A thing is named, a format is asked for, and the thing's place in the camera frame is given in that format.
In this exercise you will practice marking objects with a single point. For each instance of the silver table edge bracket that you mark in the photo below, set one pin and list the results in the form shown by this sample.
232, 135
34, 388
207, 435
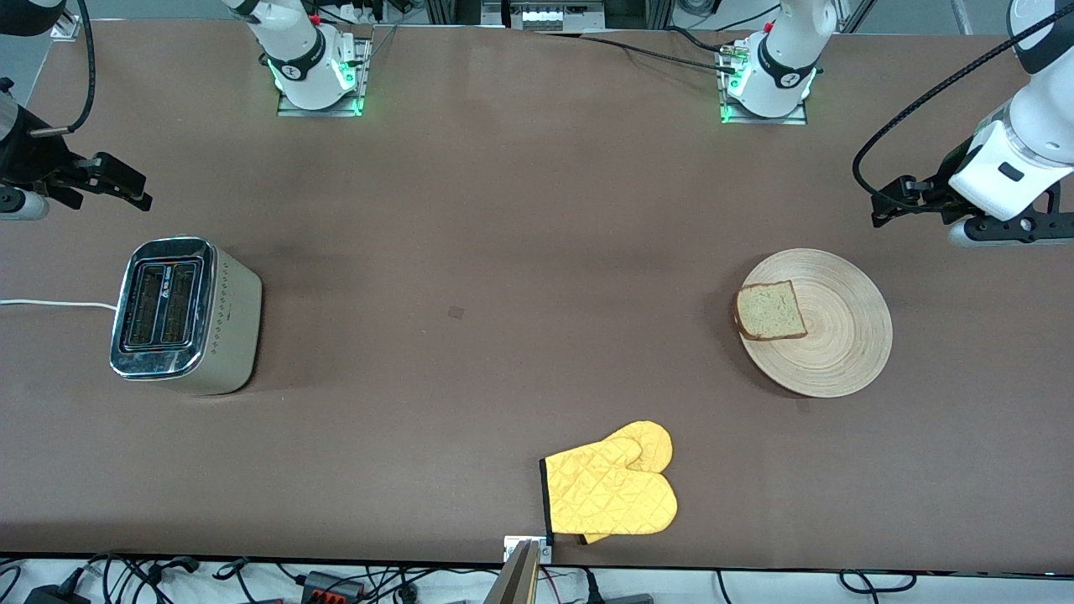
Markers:
512, 549

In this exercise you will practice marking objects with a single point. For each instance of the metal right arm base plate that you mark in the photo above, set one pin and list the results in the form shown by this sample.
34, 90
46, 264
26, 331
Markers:
319, 111

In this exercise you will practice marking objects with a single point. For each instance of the brown bread slice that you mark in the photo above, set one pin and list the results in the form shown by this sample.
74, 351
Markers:
772, 312

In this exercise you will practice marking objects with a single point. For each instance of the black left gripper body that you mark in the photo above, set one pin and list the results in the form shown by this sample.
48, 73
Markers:
941, 192

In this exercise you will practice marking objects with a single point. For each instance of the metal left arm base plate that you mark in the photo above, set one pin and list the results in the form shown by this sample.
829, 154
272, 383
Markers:
763, 121

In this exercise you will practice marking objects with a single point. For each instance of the white power strip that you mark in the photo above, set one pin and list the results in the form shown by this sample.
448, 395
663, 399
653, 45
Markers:
554, 17

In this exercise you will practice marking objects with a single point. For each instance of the aluminium frame profile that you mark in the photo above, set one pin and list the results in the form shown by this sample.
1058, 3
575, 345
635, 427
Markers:
436, 10

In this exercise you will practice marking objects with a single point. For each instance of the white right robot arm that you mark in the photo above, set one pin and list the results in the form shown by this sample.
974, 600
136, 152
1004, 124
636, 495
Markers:
294, 50

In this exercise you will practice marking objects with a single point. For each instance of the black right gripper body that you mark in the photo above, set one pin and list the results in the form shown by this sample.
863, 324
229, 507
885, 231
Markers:
29, 157

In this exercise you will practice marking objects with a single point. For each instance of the silver table corner bracket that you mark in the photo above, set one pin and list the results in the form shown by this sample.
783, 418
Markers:
65, 29

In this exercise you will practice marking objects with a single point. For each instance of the round wooden plate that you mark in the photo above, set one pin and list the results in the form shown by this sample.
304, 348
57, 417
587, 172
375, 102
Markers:
839, 335

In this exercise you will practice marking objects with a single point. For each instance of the chrome two-slot toaster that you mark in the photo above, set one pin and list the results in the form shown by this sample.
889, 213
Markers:
226, 327

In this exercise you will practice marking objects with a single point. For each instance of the beige camera mount post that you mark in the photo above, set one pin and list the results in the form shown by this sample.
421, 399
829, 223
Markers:
513, 583

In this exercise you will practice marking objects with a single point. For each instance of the yellow quilted oven mitt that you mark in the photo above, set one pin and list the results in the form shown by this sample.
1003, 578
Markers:
612, 495

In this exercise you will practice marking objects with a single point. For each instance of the black power adapter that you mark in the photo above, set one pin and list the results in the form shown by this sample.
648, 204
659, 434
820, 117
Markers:
59, 596

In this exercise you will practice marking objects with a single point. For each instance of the black and orange connector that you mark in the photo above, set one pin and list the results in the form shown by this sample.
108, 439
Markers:
331, 585

